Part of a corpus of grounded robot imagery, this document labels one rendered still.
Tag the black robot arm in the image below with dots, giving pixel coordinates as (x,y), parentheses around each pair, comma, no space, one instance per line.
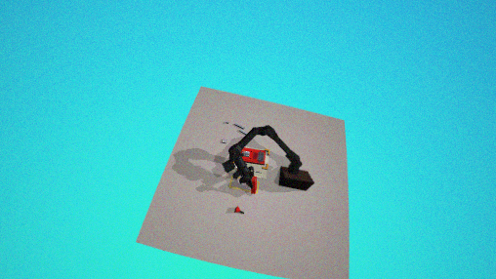
(235,154)

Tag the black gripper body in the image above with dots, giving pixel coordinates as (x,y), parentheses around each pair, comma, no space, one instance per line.
(245,171)

